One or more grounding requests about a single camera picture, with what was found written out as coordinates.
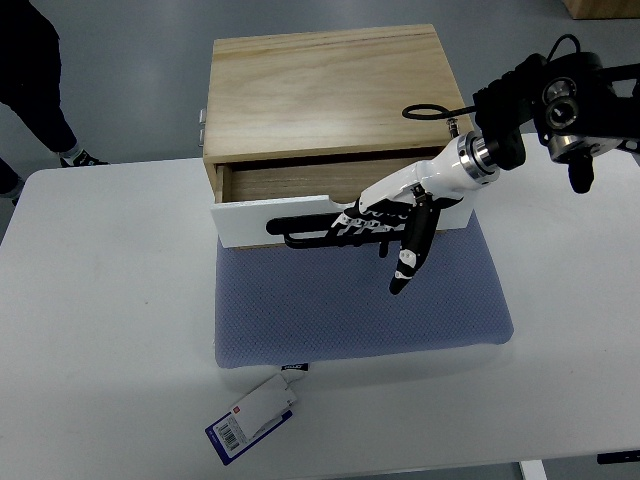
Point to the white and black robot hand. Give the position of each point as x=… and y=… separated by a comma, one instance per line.
x=415, y=205

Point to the white drawer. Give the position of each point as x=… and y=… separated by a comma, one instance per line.
x=310, y=220

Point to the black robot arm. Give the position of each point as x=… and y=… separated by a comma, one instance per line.
x=570, y=99

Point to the wooden drawer cabinet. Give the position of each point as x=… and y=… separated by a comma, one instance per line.
x=300, y=124

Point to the blue-grey mesh cushion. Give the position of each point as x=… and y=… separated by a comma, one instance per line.
x=280, y=306

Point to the metal cabinet hinges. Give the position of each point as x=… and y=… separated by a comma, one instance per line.
x=202, y=116

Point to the white and blue product tag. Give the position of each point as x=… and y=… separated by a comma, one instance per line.
x=251, y=419

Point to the cardboard box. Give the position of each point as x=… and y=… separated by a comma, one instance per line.
x=602, y=9

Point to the white table leg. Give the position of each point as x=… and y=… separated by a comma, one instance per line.
x=533, y=470

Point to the black and white sneaker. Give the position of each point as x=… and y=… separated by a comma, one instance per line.
x=80, y=158

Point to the person's dark trouser leg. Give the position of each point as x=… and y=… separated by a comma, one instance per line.
x=30, y=77

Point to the black table bracket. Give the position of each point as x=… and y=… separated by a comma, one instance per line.
x=618, y=457

